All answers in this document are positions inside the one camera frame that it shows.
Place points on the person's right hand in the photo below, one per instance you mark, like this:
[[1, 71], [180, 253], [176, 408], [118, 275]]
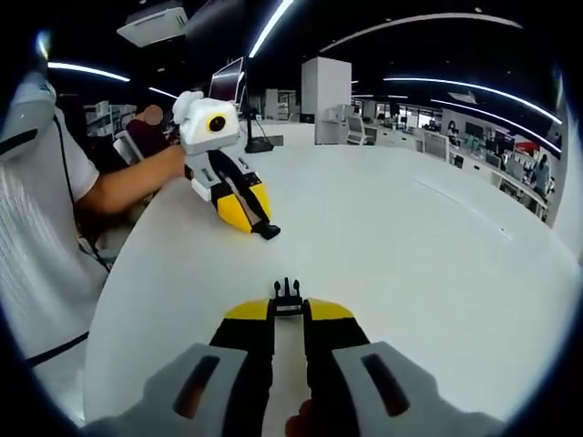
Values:
[[300, 416]]

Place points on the open laptop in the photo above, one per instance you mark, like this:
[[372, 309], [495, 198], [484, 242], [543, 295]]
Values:
[[227, 82]]

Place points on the black pronged buckle part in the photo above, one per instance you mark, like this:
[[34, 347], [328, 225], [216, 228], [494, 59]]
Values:
[[287, 304]]

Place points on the ceiling air conditioner unit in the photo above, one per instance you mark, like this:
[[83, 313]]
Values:
[[152, 20]]

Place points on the ceiling light strip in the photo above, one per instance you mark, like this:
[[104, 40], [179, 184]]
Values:
[[271, 29]]

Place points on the grey office chair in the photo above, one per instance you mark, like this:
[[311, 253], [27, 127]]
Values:
[[435, 145], [357, 131]]

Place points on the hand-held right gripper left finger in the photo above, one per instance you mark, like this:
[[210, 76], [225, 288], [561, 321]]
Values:
[[205, 378]]

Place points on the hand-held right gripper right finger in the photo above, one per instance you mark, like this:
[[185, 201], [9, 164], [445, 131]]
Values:
[[387, 373]]

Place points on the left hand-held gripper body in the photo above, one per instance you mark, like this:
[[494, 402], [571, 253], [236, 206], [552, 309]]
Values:
[[200, 127]]

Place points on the black socket buckle part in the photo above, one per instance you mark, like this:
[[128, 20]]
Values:
[[269, 232]]

